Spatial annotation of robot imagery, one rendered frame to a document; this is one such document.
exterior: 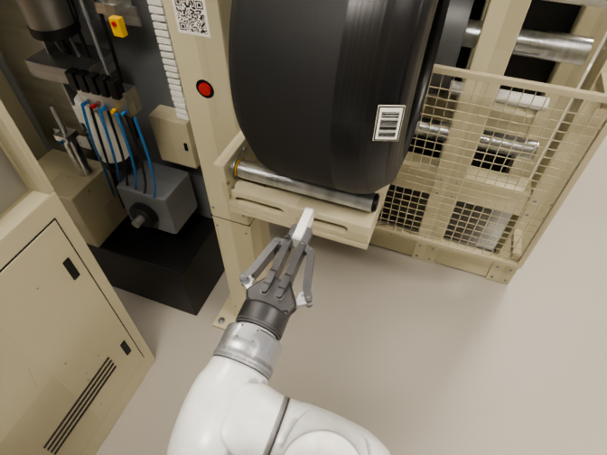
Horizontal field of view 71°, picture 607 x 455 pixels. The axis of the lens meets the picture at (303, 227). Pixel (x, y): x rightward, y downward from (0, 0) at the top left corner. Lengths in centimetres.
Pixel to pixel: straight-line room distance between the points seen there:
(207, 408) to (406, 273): 150
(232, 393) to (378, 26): 52
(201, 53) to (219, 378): 67
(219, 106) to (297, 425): 72
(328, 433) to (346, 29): 52
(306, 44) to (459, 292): 152
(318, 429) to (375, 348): 121
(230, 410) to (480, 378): 135
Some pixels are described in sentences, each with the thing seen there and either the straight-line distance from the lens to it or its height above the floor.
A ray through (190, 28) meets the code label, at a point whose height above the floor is 119.
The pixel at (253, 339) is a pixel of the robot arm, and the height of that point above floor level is 102.
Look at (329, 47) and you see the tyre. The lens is 65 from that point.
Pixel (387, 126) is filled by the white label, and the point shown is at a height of 119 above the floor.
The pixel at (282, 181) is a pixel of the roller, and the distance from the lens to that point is 99.
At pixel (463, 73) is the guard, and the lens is 128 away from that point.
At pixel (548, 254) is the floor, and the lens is 230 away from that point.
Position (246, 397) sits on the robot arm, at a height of 102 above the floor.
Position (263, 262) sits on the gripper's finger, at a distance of 71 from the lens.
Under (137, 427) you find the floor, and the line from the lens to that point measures 174.
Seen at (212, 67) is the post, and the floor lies 112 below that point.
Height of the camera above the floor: 158
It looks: 48 degrees down
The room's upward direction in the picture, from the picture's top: straight up
